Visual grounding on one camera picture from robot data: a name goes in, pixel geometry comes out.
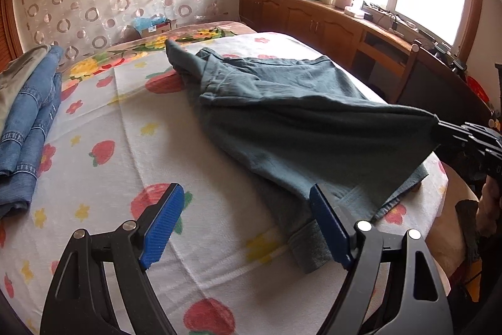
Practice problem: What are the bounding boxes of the wooden slatted wardrobe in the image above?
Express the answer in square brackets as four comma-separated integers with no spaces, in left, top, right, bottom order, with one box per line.
[0,0,24,63]

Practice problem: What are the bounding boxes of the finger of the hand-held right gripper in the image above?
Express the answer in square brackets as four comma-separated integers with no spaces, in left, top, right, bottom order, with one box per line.
[431,119,502,152]
[465,147,502,179]

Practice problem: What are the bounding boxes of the grey-green pants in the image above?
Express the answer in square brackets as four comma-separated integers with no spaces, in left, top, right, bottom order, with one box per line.
[165,39,442,275]

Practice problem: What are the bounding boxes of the long wooden cabinet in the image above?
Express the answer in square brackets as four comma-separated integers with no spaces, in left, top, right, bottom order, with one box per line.
[239,0,424,104]

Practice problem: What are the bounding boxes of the small cardboard box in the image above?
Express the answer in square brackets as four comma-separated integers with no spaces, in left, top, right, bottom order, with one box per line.
[140,20,173,39]

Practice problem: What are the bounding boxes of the folded beige garment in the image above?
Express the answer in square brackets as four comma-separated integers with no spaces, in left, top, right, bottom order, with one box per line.
[0,44,51,127]

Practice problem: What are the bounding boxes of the strawberry print bed sheet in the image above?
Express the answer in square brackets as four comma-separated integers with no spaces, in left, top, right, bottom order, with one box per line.
[0,31,450,335]

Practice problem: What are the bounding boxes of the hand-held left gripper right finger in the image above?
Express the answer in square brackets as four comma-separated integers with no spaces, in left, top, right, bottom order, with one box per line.
[309,184,455,335]

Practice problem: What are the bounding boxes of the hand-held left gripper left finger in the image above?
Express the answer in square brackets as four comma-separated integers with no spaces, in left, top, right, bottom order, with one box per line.
[39,183,186,335]

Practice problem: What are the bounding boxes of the dark wooden chair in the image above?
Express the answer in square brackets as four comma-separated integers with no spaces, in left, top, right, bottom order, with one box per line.
[386,40,495,118]

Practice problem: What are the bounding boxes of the folded blue jeans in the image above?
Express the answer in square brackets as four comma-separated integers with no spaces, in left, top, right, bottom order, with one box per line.
[0,45,65,220]

